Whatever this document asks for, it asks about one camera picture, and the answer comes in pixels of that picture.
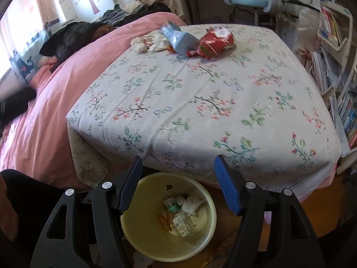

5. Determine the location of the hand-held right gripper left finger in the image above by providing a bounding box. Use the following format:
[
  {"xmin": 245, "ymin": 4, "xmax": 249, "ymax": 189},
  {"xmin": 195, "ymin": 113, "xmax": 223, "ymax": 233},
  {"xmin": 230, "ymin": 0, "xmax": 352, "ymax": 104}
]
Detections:
[{"xmin": 30, "ymin": 155, "xmax": 143, "ymax": 268}]

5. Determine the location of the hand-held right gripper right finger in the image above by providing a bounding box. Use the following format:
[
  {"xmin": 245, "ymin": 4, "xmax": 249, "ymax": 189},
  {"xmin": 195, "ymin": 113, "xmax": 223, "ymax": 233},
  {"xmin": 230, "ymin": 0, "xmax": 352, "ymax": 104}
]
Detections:
[{"xmin": 214, "ymin": 155, "xmax": 325, "ymax": 268}]

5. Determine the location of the white tissue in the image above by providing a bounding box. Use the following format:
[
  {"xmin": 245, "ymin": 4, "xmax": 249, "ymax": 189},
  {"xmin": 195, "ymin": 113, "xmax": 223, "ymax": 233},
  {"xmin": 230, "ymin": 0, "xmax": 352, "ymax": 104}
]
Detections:
[
  {"xmin": 131, "ymin": 31, "xmax": 170, "ymax": 53},
  {"xmin": 176, "ymin": 195, "xmax": 205, "ymax": 217}
]

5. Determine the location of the yellow plastic basin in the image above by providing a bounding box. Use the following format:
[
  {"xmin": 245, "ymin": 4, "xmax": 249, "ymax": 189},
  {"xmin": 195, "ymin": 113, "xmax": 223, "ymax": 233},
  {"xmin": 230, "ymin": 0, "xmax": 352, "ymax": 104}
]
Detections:
[{"xmin": 120, "ymin": 172, "xmax": 217, "ymax": 261}]

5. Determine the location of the orange carrot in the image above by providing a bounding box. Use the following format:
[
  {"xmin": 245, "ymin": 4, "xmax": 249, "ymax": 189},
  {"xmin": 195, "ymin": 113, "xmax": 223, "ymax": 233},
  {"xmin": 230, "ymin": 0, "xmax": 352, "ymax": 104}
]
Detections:
[{"xmin": 158, "ymin": 214, "xmax": 172, "ymax": 232}]

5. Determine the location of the clear plastic bottle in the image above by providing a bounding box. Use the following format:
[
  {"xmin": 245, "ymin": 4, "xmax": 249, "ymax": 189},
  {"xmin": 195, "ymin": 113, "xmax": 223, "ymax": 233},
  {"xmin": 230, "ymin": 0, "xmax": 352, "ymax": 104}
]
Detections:
[{"xmin": 164, "ymin": 197, "xmax": 196, "ymax": 239}]

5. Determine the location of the red snack bag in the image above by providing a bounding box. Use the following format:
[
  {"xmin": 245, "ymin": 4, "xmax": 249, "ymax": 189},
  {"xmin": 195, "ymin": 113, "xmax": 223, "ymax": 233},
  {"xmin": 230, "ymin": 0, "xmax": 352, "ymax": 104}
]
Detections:
[{"xmin": 186, "ymin": 26, "xmax": 235, "ymax": 60}]

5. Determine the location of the blue snack packet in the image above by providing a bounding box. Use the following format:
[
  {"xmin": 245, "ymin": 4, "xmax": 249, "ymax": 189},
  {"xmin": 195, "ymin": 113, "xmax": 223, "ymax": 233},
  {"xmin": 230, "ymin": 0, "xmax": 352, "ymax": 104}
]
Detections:
[{"xmin": 159, "ymin": 22, "xmax": 200, "ymax": 56}]

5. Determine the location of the floral tablecloth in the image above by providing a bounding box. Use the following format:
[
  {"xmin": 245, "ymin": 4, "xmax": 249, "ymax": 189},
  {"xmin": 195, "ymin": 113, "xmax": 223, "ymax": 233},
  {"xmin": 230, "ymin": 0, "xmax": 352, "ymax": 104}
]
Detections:
[{"xmin": 66, "ymin": 24, "xmax": 341, "ymax": 199}]

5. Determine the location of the pink blanket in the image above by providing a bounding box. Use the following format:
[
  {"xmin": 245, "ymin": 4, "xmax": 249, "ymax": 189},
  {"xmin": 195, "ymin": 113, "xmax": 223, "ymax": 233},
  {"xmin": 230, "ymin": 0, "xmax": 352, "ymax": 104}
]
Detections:
[{"xmin": 0, "ymin": 13, "xmax": 187, "ymax": 190}]

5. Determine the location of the dark cloth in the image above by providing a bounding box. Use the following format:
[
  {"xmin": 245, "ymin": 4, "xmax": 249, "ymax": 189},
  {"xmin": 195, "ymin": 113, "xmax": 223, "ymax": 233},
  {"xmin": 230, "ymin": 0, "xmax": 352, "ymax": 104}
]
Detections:
[{"xmin": 0, "ymin": 88, "xmax": 37, "ymax": 129}]

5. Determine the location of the brown plush toy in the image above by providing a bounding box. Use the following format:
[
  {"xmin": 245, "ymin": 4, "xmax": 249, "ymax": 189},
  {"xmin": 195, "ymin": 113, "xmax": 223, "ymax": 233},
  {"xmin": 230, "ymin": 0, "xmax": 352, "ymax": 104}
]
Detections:
[{"xmin": 93, "ymin": 25, "xmax": 115, "ymax": 38}]

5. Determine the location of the black puffer jacket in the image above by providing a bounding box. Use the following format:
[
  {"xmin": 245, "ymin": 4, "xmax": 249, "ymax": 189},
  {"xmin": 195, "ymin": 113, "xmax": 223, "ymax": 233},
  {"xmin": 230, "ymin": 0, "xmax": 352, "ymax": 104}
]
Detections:
[{"xmin": 39, "ymin": 22, "xmax": 98, "ymax": 62}]

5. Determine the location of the cartoon printed bedding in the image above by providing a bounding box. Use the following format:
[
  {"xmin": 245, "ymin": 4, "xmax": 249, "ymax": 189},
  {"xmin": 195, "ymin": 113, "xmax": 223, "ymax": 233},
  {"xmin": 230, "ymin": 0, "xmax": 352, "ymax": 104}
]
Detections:
[{"xmin": 10, "ymin": 19, "xmax": 56, "ymax": 84}]

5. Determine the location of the pile of denim clothes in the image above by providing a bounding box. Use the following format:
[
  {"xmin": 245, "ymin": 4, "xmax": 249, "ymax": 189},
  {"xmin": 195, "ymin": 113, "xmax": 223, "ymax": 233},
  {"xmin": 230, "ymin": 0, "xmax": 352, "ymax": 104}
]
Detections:
[{"xmin": 98, "ymin": 4, "xmax": 131, "ymax": 24}]

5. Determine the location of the white drawer cabinet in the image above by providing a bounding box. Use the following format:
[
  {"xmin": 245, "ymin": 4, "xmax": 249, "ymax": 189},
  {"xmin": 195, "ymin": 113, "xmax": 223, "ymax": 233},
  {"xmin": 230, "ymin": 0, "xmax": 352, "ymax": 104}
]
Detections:
[{"xmin": 279, "ymin": 14, "xmax": 299, "ymax": 48}]

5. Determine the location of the white plastic bag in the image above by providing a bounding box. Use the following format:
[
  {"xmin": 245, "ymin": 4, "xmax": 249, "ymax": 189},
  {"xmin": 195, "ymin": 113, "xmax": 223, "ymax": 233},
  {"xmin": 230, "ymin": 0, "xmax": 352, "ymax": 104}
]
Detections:
[{"xmin": 296, "ymin": 7, "xmax": 320, "ymax": 51}]

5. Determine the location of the pink curtain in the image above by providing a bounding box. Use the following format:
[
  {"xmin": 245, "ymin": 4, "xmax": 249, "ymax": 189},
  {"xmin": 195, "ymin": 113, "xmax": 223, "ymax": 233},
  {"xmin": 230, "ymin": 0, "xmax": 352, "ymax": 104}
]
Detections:
[{"xmin": 0, "ymin": 0, "xmax": 63, "ymax": 70}]

